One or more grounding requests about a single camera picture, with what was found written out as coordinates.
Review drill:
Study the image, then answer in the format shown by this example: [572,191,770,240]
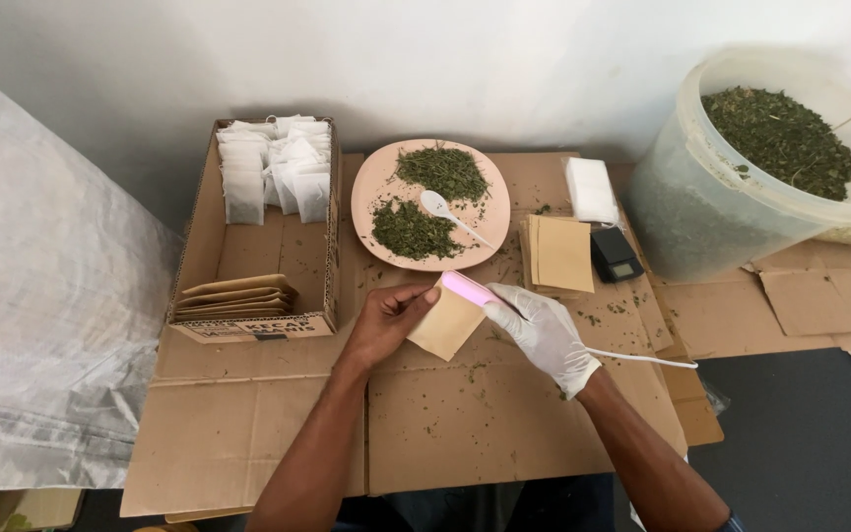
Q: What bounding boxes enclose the brown paper pouch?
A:
[406,276,487,362]

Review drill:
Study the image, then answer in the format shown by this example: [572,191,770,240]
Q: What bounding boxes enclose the white plastic spoon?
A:
[420,189,495,250]

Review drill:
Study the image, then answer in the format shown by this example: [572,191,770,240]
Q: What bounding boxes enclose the fine dried herb pile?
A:
[370,197,466,262]

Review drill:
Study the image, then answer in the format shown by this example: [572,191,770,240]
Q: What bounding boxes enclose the torn flattened cardboard sheet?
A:
[606,163,851,361]

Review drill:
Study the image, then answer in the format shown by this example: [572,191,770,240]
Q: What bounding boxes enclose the large flattened cardboard sheet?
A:
[120,151,725,524]

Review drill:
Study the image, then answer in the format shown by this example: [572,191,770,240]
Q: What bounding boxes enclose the black pocket scale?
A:
[589,226,646,284]

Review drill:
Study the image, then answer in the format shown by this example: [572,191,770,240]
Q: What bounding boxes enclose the person's right hand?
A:
[482,282,603,400]

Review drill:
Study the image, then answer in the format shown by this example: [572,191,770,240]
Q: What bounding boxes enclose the carton with green print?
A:
[0,487,85,532]

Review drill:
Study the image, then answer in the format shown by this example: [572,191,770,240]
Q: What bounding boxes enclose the stack of empty brown pouches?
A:
[519,213,596,299]

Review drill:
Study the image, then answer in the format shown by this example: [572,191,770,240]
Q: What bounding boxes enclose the coarse dried herb pile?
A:
[393,142,491,206]

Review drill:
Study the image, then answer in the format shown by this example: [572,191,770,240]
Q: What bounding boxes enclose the open cardboard box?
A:
[165,116,343,345]

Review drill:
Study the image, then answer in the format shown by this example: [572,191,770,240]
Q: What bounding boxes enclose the clear plastic bag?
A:
[697,373,731,418]

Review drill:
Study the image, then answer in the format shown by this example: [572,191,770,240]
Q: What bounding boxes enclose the white sealer cable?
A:
[583,346,699,369]

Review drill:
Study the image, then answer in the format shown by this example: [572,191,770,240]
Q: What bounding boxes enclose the translucent plastic bucket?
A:
[623,47,851,282]

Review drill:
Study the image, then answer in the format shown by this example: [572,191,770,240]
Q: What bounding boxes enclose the white woven sack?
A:
[0,56,186,494]

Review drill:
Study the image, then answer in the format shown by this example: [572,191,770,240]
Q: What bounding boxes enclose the pink handheld heat sealer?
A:
[440,269,504,309]

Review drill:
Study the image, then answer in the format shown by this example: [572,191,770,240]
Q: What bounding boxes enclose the stack of sealed brown pouches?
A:
[173,273,299,323]

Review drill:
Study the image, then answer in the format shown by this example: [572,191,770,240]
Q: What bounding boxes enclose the stack of white filter bags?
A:
[564,156,621,227]

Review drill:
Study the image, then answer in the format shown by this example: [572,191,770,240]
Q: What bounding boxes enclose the pink round plate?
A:
[350,138,512,273]

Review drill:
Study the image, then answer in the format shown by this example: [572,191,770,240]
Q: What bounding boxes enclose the dried leaves in bucket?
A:
[700,86,851,202]

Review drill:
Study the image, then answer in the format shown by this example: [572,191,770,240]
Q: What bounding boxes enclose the person's left hand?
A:
[343,283,442,372]

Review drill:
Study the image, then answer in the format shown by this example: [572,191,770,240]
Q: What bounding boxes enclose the person's dark trousers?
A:
[333,473,619,532]

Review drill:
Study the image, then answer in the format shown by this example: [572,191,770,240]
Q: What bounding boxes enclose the pile of filled tea bags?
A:
[215,114,332,226]

